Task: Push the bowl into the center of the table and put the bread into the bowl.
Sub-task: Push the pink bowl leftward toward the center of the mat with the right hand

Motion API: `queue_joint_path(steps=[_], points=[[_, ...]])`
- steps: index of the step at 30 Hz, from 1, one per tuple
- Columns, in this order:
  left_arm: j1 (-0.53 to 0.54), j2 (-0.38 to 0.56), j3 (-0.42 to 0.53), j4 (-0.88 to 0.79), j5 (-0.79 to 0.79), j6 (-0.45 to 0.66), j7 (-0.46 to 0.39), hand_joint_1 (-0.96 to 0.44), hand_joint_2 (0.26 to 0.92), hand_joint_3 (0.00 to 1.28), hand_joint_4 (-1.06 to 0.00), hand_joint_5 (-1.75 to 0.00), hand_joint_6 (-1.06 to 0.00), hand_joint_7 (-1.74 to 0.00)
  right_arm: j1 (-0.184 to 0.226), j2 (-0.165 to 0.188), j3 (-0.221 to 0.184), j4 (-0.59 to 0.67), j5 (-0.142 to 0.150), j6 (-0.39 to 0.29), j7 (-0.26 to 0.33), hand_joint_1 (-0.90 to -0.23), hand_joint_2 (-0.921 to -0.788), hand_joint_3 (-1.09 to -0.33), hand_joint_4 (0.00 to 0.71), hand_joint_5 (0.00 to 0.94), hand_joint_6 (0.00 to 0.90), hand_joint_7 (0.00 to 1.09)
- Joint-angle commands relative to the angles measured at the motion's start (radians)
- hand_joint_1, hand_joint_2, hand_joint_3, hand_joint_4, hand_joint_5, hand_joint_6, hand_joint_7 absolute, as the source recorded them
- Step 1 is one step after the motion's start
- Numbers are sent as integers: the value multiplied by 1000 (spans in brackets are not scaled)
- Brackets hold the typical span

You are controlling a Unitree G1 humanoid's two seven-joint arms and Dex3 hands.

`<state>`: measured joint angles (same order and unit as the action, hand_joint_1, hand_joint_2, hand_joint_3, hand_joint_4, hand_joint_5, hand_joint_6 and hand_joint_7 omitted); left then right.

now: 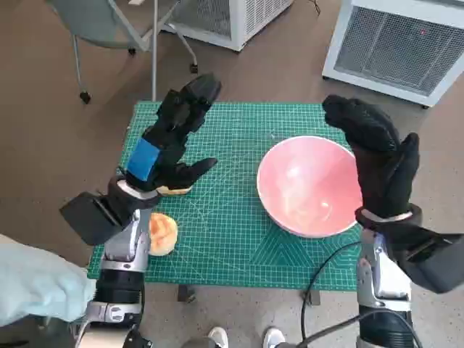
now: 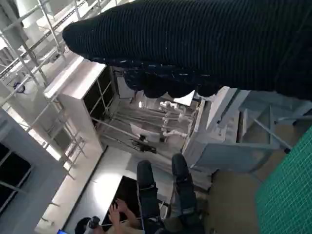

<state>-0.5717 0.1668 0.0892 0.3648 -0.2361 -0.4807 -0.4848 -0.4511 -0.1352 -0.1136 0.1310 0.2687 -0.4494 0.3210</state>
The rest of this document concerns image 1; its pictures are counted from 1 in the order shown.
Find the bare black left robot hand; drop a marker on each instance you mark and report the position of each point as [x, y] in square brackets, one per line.
[170, 145]

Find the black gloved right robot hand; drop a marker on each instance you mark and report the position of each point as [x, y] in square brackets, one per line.
[380, 163]

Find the long orange toy bread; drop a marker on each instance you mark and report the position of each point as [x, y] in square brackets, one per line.
[174, 191]

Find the pink bowl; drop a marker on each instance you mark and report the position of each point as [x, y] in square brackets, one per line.
[301, 181]

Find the round toy bread bun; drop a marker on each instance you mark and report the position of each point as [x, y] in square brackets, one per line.
[165, 235]

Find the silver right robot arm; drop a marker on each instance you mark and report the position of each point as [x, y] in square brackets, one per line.
[380, 282]

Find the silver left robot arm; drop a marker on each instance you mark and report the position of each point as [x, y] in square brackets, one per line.
[123, 253]

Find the green cutting mat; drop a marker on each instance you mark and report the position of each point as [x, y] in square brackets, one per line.
[224, 217]

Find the thin metal pole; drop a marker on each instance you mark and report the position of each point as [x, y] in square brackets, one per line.
[154, 54]

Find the white mesh cabinet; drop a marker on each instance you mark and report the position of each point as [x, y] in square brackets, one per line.
[391, 47]
[253, 14]

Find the grey office chair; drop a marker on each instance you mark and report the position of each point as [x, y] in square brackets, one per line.
[101, 25]

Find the person's leg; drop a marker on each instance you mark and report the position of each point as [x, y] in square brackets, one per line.
[32, 275]

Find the small black device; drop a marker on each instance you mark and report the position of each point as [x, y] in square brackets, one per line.
[139, 339]

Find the white shoe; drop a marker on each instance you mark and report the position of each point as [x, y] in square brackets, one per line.
[273, 337]
[218, 337]

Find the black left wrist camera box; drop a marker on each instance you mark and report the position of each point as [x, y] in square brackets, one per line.
[90, 217]

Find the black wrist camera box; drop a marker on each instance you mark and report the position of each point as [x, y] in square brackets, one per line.
[431, 261]
[90, 217]

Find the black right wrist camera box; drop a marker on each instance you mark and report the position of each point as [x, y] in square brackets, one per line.
[431, 261]

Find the black table bracket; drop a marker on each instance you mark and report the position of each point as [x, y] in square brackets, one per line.
[313, 298]
[186, 293]

